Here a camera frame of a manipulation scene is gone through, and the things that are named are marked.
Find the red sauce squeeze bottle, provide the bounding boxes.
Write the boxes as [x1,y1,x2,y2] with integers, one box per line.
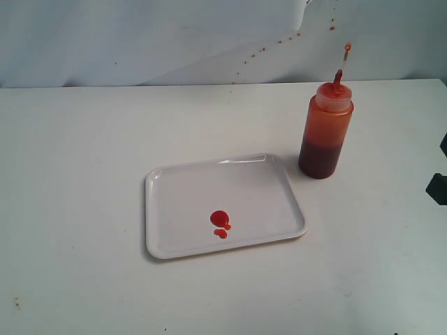
[298,42,355,180]

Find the red sauce blobs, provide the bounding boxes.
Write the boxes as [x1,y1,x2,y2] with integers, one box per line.
[210,210,232,239]

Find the white rectangular plastic tray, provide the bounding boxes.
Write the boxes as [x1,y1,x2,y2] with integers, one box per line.
[145,154,307,260]

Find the white backdrop sheet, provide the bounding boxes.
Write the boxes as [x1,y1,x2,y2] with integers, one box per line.
[1,1,307,88]

